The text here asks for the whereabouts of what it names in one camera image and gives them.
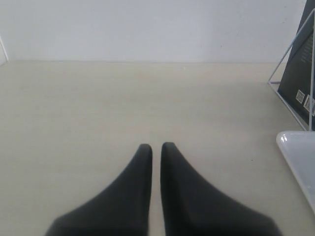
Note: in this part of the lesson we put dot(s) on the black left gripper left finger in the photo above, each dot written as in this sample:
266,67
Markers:
121,209

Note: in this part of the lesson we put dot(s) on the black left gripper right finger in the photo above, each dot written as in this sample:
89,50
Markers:
194,207

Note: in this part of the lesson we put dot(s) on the black spine book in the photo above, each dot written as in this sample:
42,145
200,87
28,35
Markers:
296,80

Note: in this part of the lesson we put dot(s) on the white plastic tray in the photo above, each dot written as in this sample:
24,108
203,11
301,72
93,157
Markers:
298,149

